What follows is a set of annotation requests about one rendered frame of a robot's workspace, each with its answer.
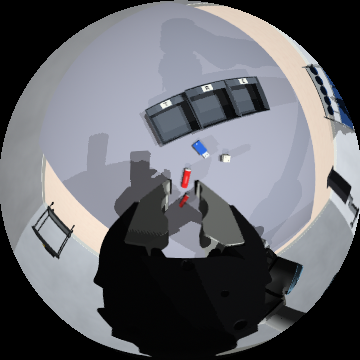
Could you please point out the red battery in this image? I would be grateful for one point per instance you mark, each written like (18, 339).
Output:
(186, 177)
(184, 200)

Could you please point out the blue usb stick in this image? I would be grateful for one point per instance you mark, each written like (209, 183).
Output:
(200, 148)

